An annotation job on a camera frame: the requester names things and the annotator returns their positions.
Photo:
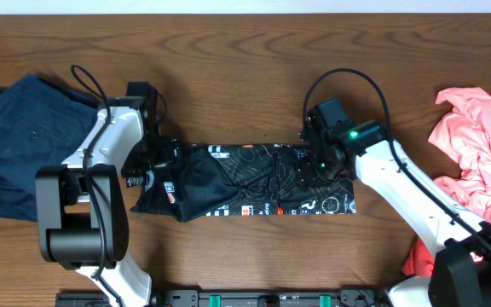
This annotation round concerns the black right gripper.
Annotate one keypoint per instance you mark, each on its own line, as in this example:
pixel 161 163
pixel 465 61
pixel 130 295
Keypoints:
pixel 308 176

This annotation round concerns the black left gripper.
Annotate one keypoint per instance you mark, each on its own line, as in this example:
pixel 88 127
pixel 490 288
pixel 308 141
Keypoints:
pixel 170 152

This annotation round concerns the black printed cycling jersey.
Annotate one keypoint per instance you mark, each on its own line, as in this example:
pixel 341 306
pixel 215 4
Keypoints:
pixel 237 180

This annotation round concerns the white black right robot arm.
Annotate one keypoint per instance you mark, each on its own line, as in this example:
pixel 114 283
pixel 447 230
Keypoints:
pixel 459 240

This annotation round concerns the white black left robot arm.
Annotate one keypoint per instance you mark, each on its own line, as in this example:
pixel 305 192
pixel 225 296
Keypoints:
pixel 82 220

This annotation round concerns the folded navy blue trousers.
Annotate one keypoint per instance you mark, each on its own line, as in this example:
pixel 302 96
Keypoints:
pixel 41 124

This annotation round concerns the red garment under pink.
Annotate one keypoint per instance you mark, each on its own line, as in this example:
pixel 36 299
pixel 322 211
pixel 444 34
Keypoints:
pixel 419 262

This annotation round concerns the pink crumpled garment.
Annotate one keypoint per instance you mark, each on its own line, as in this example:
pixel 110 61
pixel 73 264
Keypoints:
pixel 464 135

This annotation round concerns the black mounting rail with clamps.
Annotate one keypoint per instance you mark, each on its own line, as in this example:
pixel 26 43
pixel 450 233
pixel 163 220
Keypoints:
pixel 346 297

